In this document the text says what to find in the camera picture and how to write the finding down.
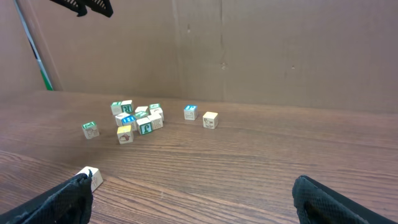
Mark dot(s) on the white block red side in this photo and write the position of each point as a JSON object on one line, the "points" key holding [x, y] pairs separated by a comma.
{"points": [[96, 179]]}

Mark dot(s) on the white block green side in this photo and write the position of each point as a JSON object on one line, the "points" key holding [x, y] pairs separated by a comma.
{"points": [[127, 106]]}

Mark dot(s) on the white plain picture block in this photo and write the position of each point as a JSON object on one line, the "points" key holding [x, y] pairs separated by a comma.
{"points": [[142, 108]]}

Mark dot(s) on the yellow block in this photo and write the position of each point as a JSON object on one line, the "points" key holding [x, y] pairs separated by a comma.
{"points": [[210, 120], [125, 134]]}

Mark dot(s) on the blue top block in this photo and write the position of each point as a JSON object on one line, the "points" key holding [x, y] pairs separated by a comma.
{"points": [[130, 120]]}

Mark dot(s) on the white tool picture block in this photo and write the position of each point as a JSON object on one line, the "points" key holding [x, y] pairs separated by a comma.
{"points": [[119, 118]]}

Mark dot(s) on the green R letter block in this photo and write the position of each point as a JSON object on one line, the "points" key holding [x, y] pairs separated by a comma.
{"points": [[90, 130]]}

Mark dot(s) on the yellow top block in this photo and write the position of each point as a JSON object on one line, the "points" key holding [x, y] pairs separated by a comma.
{"points": [[125, 134]]}

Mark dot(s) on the green top picture block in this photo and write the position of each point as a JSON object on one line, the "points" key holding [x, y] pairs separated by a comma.
{"points": [[154, 106]]}

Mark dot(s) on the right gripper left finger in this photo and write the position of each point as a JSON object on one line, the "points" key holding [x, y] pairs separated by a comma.
{"points": [[69, 202]]}

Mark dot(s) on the white block dark side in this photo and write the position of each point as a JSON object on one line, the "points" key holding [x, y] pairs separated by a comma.
{"points": [[144, 126]]}

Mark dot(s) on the yellow block far right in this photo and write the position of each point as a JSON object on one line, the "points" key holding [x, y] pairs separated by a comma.
{"points": [[210, 120]]}

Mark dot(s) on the white red picture block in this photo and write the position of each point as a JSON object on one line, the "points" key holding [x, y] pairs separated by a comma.
{"points": [[157, 111]]}

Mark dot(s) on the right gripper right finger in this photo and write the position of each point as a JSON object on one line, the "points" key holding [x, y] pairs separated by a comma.
{"points": [[318, 204]]}

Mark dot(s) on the cardboard back panel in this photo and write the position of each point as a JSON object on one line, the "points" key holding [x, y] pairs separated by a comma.
{"points": [[319, 54]]}

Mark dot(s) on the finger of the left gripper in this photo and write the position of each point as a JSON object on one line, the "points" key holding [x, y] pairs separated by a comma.
{"points": [[73, 5], [100, 6]]}

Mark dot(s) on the blue P letter block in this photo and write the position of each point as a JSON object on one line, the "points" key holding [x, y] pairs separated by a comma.
{"points": [[190, 112]]}

